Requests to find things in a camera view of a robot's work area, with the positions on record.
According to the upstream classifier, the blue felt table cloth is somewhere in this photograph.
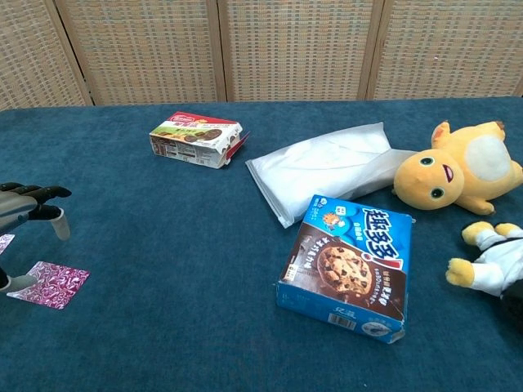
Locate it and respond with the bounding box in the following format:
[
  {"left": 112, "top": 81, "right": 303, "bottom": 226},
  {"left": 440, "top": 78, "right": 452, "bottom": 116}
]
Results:
[{"left": 0, "top": 96, "right": 523, "bottom": 392}]

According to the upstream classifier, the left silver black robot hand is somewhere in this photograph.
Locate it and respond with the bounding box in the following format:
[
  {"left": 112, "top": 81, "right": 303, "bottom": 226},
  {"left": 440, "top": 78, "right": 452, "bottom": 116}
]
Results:
[{"left": 0, "top": 182, "right": 73, "bottom": 293}]

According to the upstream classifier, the red green cookie box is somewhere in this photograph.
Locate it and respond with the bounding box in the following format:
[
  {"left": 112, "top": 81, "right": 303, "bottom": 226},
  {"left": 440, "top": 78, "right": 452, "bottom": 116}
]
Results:
[{"left": 149, "top": 111, "right": 251, "bottom": 170}]

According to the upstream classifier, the woven bamboo folding screen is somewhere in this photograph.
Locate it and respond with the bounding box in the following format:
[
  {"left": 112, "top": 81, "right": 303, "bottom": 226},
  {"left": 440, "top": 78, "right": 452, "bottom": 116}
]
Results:
[{"left": 0, "top": 0, "right": 523, "bottom": 111}]

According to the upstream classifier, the black white plush doll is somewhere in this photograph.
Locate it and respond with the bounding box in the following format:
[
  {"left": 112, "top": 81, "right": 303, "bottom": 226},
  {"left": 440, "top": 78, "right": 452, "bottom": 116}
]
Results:
[{"left": 445, "top": 220, "right": 523, "bottom": 327}]

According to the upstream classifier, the white plastic bag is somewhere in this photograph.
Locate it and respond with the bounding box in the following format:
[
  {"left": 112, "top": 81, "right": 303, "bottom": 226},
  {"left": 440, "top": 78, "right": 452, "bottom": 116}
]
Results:
[{"left": 244, "top": 121, "right": 420, "bottom": 229}]

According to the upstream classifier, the blue chocolate cookie box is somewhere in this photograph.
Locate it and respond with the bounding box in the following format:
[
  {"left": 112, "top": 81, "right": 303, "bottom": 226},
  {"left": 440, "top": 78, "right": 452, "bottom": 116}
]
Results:
[{"left": 275, "top": 194, "right": 417, "bottom": 345}]

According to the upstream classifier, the yellow plush toy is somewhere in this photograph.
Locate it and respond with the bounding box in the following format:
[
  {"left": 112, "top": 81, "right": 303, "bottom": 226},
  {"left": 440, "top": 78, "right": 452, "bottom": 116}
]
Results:
[{"left": 391, "top": 119, "right": 523, "bottom": 216}]

